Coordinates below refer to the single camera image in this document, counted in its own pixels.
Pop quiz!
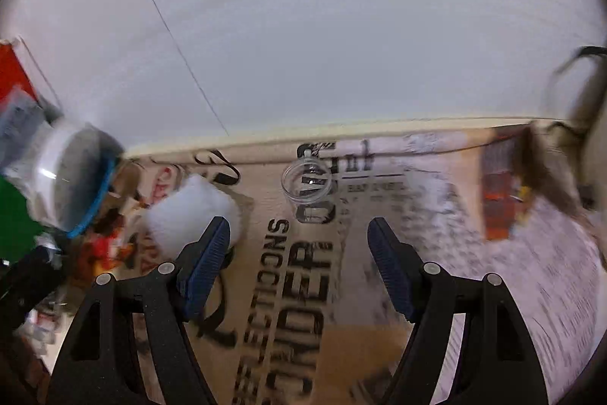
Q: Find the red box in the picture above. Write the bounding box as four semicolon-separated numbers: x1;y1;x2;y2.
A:
0;43;39;103

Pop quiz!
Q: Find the blue plastic bowl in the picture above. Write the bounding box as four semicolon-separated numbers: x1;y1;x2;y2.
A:
33;124;125;241

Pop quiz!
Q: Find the white foam fruit net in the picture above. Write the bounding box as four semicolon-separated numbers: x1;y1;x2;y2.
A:
143;175;244;256

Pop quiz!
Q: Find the white rice cooker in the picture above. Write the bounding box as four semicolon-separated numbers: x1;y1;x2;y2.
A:
566;54;607;225

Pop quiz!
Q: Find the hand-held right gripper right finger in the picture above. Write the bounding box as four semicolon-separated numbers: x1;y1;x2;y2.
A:
367;217;548;405

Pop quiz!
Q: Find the green box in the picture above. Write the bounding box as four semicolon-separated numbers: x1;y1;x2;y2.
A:
0;176;46;264

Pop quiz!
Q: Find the newspaper print tablecloth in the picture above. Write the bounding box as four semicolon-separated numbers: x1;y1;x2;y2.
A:
28;117;603;405

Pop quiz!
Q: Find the clear glass jar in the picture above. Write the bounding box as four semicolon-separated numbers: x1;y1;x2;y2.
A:
281;158;335;224

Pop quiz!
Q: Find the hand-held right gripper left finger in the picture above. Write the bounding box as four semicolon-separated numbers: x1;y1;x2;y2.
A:
45;216;231;405

